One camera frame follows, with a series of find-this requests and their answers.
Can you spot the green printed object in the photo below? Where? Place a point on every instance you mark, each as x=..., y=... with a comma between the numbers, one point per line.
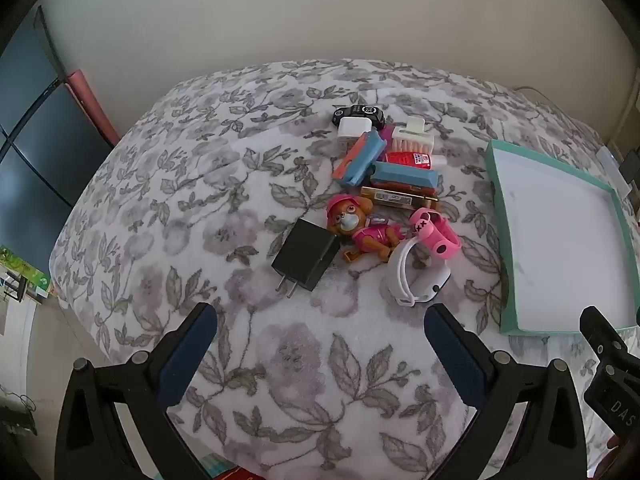
x=22, y=267

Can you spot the pink rolled mat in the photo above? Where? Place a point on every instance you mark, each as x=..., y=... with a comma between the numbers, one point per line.
x=92, y=105

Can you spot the white charger plug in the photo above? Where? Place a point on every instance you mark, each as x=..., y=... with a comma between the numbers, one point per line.
x=354, y=129

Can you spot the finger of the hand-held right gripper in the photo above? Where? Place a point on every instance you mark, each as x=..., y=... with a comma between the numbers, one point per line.
x=602, y=332

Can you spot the red small bottle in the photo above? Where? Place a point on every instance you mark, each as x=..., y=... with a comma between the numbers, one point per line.
x=410, y=159

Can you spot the blue and orange plastic case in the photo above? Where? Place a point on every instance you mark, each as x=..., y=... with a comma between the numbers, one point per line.
x=359, y=157
x=406, y=176

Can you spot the floral blanket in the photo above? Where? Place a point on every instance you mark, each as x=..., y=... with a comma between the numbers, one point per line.
x=210, y=220

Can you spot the colourful printed box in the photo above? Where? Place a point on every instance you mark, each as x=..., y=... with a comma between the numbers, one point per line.
x=232, y=470

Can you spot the gold patterned box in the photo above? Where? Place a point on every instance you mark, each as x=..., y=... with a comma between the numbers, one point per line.
x=395, y=199

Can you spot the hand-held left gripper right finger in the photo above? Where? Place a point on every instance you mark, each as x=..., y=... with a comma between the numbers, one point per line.
x=452, y=355

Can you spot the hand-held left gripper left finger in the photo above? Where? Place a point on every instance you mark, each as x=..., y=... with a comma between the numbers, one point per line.
x=190, y=355

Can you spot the teal cardboard box tray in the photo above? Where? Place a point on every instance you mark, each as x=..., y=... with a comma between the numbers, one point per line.
x=555, y=240

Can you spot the cream plastic clip ornament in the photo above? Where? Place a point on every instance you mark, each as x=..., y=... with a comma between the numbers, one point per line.
x=412, y=137

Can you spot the pink toy dog figure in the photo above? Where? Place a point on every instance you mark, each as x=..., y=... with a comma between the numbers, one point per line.
x=360, y=227

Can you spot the pink toy watch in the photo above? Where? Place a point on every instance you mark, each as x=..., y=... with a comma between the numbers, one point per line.
x=437, y=235

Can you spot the black toy car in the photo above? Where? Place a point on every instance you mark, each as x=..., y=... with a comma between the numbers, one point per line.
x=359, y=111

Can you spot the purple lighter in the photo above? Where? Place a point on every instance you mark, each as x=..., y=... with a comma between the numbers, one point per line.
x=389, y=135

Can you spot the white smart watch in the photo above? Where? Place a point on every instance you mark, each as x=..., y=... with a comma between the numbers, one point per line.
x=417, y=280

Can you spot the black charger plug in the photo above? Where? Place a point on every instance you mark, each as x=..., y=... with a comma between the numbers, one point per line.
x=306, y=255

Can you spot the dark wardrobe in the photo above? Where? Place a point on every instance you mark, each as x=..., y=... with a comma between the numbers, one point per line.
x=35, y=150

